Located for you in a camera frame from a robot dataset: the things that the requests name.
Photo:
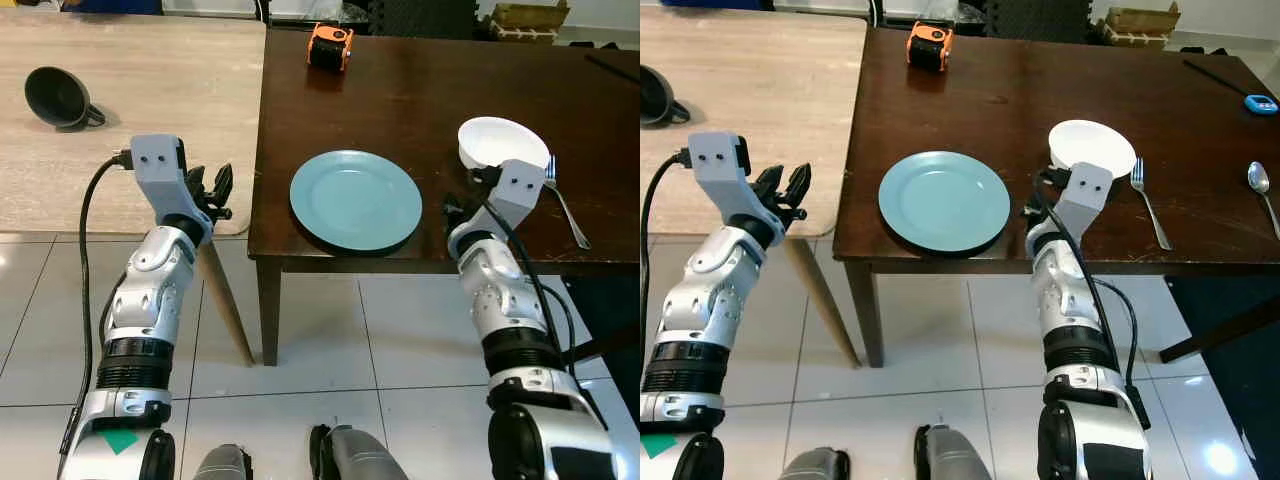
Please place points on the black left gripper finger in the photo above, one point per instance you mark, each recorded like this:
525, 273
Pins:
768, 184
798, 184
223, 182
198, 181

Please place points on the light blue dinner plate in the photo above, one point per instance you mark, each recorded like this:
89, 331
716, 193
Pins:
355, 200
945, 200

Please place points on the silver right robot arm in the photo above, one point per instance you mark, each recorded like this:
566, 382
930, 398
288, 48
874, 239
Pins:
505, 300
1070, 310

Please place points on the white bowl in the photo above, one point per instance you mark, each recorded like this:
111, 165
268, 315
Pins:
495, 140
1090, 145

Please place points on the light wooden table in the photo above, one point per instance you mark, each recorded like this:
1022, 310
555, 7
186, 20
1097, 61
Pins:
150, 100
760, 90

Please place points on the dark brown wooden table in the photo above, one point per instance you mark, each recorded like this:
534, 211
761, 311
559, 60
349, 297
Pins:
420, 110
1010, 110

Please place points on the silver fork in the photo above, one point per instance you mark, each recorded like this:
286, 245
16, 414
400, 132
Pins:
566, 207
1150, 210

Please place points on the orange black tape measure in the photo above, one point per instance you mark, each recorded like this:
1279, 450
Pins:
930, 48
330, 48

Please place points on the dark blue rug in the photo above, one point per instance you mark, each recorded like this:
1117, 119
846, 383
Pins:
1230, 400
610, 300

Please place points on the black foam puzzle mat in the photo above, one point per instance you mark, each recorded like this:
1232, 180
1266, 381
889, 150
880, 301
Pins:
1035, 18
425, 15

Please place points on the thin black stick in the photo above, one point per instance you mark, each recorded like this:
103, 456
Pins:
1215, 77
610, 66

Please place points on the tan cardboard box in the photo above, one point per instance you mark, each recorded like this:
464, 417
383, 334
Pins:
1140, 25
530, 20

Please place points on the silver spoon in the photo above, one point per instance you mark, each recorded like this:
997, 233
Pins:
1258, 178

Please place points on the blue digital timer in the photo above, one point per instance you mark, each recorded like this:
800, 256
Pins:
1260, 103

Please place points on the grey left robot leg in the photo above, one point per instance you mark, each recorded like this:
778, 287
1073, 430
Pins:
815, 466
222, 465

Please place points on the grey robot leg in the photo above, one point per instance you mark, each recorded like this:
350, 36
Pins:
960, 458
222, 465
815, 466
360, 458

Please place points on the grey right robot leg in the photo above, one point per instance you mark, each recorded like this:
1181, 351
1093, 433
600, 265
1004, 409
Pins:
360, 458
960, 458

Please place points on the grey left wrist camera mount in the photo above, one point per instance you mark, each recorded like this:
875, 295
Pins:
720, 165
158, 165

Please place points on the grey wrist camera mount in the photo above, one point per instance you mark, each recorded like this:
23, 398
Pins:
515, 185
1085, 190
720, 165
158, 165

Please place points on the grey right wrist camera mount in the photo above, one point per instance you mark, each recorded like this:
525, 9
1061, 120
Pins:
515, 185
1085, 190

